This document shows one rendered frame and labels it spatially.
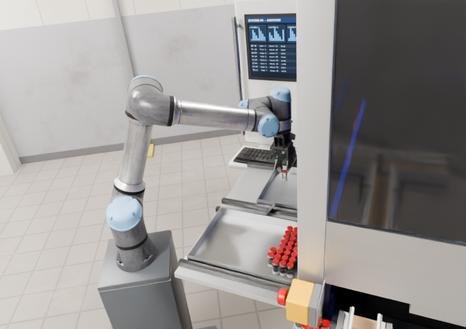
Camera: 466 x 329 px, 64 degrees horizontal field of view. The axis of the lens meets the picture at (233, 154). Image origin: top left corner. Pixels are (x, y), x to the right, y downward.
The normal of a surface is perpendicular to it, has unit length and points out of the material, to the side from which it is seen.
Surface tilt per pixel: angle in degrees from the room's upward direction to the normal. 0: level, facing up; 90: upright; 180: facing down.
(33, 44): 90
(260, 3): 90
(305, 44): 90
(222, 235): 0
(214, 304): 0
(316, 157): 90
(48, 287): 0
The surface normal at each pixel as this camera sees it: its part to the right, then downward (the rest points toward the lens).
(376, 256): -0.38, 0.48
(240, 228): -0.09, -0.87
